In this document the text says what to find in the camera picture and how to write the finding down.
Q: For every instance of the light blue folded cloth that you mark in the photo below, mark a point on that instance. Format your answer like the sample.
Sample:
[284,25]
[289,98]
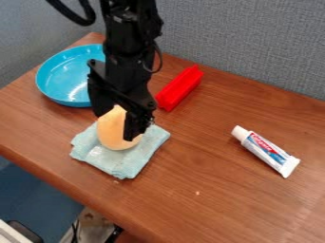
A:
[124,163]

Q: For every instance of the red plastic block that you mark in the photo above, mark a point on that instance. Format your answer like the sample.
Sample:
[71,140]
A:
[175,91]

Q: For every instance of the orange egg-shaped sponge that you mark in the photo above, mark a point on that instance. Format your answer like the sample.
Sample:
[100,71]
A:
[110,127]

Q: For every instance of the blue plastic plate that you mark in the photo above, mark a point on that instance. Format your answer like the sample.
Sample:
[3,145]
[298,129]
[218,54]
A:
[61,75]

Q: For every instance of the objects under table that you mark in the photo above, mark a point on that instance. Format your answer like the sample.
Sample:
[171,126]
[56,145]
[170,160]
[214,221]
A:
[90,228]

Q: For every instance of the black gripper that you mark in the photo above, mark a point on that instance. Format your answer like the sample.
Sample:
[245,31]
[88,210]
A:
[118,82]

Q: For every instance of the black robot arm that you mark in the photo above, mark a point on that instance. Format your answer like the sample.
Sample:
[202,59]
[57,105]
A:
[132,27]

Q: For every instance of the white toothpaste tube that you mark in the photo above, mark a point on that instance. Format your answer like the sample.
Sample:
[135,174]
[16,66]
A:
[273,155]

